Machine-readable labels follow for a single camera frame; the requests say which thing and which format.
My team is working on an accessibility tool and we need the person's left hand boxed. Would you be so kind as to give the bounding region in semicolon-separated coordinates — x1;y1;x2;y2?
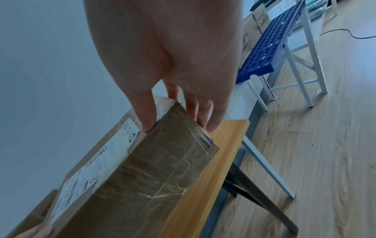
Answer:
13;224;54;238

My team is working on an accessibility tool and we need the black floor cable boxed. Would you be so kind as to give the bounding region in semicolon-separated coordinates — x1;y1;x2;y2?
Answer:
319;28;376;40

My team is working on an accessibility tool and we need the teal mailer bag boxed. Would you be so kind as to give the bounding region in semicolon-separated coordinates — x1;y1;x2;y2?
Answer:
249;0;275;11

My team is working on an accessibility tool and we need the orange wooden table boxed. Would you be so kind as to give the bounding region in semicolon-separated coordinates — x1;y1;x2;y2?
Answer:
155;120;299;238

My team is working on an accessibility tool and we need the grey metal shelf rack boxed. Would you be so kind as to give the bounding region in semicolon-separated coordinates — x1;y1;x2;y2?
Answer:
305;0;338;19

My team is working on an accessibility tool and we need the blue perforated plastic pallet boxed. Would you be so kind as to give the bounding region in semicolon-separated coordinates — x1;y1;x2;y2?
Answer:
235;0;306;84

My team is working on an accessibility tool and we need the person's right hand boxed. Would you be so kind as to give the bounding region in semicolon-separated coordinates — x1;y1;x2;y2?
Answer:
83;0;244;133

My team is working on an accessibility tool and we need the taped labelled brown parcel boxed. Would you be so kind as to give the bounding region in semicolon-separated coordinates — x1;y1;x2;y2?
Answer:
43;95;221;238

